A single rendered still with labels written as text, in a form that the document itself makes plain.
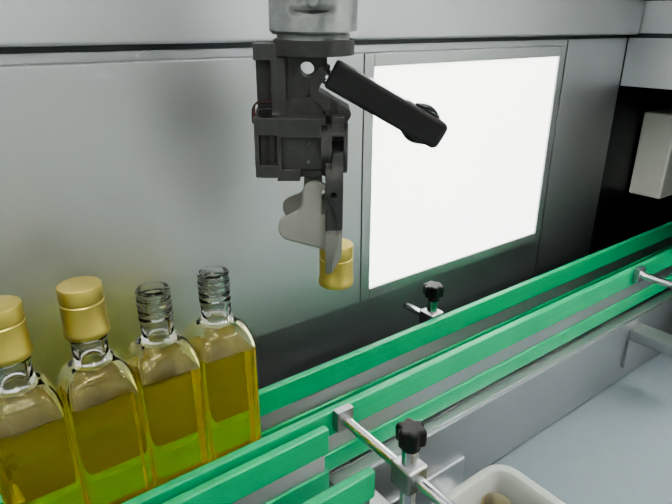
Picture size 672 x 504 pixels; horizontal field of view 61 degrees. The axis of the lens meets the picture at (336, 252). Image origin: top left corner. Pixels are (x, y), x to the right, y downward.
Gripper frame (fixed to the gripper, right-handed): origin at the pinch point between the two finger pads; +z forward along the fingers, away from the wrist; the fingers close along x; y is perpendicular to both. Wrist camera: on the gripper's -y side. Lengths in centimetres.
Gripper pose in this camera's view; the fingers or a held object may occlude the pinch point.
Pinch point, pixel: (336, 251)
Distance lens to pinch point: 56.9
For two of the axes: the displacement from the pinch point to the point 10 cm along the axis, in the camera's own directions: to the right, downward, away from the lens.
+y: -10.0, 0.0, -0.2
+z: -0.1, 9.2, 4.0
